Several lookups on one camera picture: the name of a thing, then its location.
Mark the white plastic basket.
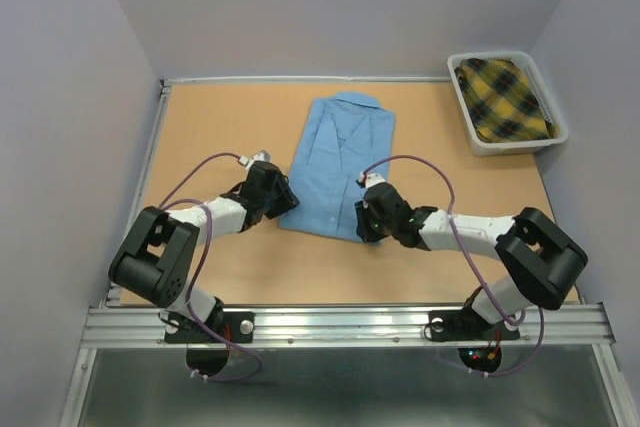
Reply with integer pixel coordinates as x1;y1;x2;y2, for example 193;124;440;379
447;51;569;156

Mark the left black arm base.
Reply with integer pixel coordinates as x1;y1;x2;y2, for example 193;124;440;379
158;310;255;344

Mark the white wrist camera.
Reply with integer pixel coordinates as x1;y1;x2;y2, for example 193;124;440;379
237;150;271;170
356;172;386;190

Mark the light blue long sleeve shirt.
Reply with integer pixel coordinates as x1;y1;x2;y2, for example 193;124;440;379
279;92;395;243

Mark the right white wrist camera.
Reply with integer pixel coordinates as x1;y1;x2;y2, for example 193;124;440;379
356;172;386;190

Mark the aluminium mounting rail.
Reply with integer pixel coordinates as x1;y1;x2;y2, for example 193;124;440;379
81;304;615;349

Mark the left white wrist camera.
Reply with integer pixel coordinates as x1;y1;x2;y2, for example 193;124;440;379
237;150;271;170

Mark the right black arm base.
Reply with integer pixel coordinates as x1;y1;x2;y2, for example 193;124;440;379
423;307;520;342

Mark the yellow plaid shirt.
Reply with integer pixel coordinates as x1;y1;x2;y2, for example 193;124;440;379
454;58;555;144

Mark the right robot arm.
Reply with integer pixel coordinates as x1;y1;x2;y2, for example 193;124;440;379
355;182;588;337

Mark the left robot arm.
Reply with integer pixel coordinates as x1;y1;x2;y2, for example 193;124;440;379
108;160;299;341

